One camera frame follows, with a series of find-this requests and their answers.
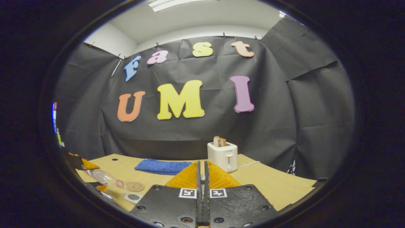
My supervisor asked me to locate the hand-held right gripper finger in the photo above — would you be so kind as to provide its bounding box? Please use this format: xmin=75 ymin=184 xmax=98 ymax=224
xmin=130 ymin=161 xmax=202 ymax=228
xmin=203 ymin=161 xmax=279 ymax=228

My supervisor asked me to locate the clear plastic water bottle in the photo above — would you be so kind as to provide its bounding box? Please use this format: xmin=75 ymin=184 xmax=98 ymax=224
xmin=85 ymin=168 xmax=127 ymax=189

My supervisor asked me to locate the white teacup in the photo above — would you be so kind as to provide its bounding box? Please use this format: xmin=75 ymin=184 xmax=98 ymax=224
xmin=123 ymin=192 xmax=143 ymax=204

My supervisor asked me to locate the computer monitor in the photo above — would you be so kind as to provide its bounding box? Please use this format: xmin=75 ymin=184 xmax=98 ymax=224
xmin=52 ymin=102 xmax=58 ymax=133

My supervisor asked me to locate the white toaster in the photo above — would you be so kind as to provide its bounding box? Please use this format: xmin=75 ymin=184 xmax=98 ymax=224
xmin=207 ymin=142 xmax=238 ymax=173

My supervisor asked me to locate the blue towel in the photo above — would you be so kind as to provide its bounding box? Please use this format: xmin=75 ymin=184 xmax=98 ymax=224
xmin=134 ymin=159 xmax=192 ymax=175

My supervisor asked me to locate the black backdrop cloth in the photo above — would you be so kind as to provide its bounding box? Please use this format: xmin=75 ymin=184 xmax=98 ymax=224
xmin=54 ymin=16 xmax=356 ymax=181

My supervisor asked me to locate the ceiling light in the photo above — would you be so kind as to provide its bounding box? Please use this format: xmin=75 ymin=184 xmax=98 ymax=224
xmin=149 ymin=0 xmax=219 ymax=12

